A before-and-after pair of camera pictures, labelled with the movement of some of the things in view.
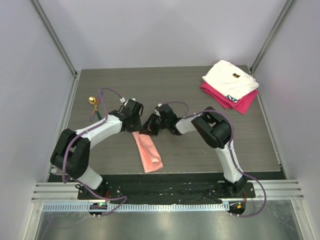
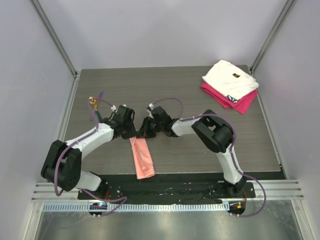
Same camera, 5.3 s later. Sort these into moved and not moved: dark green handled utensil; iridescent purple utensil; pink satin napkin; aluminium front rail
Moved: pink satin napkin
Not moved: dark green handled utensil; aluminium front rail; iridescent purple utensil
